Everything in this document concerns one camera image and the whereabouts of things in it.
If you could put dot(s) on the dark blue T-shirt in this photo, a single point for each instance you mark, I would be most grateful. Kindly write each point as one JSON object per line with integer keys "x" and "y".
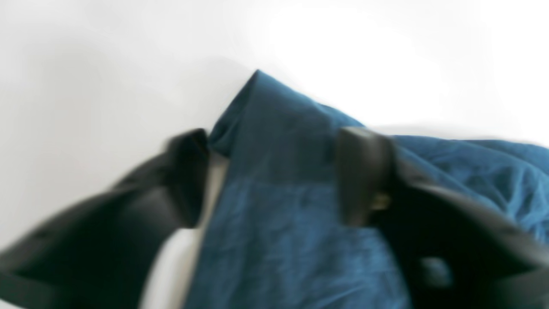
{"x": 275, "y": 241}

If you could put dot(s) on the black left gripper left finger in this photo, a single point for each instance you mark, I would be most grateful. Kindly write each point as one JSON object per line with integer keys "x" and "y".
{"x": 98, "y": 253}

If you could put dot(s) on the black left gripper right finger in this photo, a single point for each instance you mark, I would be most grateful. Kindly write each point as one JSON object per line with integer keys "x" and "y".
{"x": 452, "y": 252}

